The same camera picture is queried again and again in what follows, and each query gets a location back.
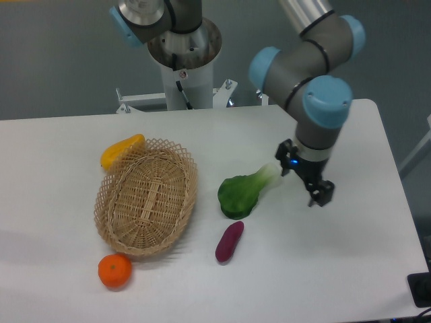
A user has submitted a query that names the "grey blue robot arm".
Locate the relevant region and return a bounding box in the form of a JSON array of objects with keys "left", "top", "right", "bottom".
[{"left": 110, "top": 1, "right": 366, "bottom": 206}]

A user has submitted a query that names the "green leafy vegetable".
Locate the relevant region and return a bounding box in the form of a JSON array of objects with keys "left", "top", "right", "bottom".
[{"left": 218, "top": 164, "right": 280, "bottom": 220}]

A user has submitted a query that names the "woven wicker basket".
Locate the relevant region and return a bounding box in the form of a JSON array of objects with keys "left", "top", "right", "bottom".
[{"left": 94, "top": 139, "right": 198, "bottom": 258}]

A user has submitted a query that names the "purple sweet potato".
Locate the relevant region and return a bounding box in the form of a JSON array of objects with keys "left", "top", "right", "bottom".
[{"left": 215, "top": 221, "right": 244, "bottom": 264}]

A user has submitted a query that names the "black device at table edge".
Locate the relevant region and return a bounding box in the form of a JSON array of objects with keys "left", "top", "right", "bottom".
[{"left": 407, "top": 272, "right": 430, "bottom": 308}]

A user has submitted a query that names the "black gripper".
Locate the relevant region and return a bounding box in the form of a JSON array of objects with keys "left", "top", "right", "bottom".
[{"left": 275, "top": 139, "right": 335, "bottom": 207}]

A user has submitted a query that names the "black cable on pedestal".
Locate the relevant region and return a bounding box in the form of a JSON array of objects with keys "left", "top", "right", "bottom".
[{"left": 171, "top": 52, "right": 195, "bottom": 110}]

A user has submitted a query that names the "white metal base frame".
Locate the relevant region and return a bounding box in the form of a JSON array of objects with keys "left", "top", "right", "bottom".
[{"left": 114, "top": 77, "right": 270, "bottom": 114}]

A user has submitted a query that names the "orange tangerine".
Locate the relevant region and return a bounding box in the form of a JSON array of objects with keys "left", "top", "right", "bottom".
[{"left": 98, "top": 254, "right": 133, "bottom": 291}]

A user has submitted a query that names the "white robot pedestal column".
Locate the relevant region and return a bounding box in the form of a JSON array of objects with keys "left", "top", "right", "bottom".
[{"left": 147, "top": 18, "right": 222, "bottom": 111}]

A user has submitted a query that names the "white frame at right edge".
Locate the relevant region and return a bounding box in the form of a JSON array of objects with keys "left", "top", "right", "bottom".
[{"left": 398, "top": 116, "right": 430, "bottom": 179}]

